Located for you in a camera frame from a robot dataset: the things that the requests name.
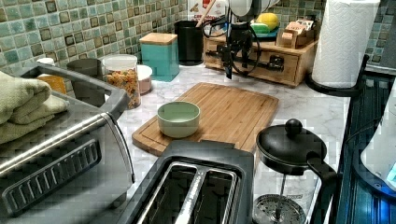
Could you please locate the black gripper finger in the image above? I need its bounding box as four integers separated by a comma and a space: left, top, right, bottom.
224, 62, 233, 79

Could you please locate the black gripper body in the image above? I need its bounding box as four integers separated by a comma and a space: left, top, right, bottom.
217, 22, 252, 68

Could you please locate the black drawer handle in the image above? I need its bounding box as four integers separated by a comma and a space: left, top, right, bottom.
206, 49, 285, 73

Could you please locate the wooden drawer organizer box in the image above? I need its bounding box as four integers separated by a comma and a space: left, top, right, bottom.
203, 32, 319, 88

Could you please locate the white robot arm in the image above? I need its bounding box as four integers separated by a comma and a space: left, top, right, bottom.
217, 0, 280, 79

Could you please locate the green sponge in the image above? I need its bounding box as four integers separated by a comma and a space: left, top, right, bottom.
250, 23, 271, 34

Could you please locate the yellow lemon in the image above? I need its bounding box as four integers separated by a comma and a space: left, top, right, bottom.
256, 13, 279, 31

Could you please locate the wooden spoon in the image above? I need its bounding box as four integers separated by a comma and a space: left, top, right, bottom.
195, 0, 216, 28

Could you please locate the black utensil holder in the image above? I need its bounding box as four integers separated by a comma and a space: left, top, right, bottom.
175, 21, 203, 65

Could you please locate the wooden tea bag box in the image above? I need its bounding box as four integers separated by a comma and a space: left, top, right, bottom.
276, 20, 315, 49

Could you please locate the green ceramic bowl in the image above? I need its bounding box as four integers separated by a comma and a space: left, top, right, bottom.
157, 101, 201, 138

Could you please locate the teal canister wooden lid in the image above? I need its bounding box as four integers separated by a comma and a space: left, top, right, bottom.
139, 33, 179, 82

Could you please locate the pink canister white lid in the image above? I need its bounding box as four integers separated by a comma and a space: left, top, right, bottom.
137, 64, 152, 94

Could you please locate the paper towel roll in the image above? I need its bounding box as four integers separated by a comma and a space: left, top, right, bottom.
312, 0, 380, 88

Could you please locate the clear pasta jar white lid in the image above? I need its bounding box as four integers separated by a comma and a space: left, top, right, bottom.
102, 54, 141, 109

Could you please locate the black toaster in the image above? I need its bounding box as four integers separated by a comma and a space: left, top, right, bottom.
117, 140, 254, 224

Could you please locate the black paper towel holder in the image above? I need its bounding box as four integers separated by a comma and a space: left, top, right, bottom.
305, 54, 369, 97

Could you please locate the black french press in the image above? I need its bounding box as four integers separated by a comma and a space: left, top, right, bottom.
252, 119, 337, 224

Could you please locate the dark grey mug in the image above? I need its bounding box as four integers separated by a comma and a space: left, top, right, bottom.
66, 58, 105, 107

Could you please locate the orange jar white lid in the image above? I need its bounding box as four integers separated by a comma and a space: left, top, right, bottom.
37, 58, 66, 93

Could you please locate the stainless toaster oven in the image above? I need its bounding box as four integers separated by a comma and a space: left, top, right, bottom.
1, 63, 134, 224

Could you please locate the folded green towel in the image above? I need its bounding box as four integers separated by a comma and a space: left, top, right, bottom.
0, 72, 69, 144

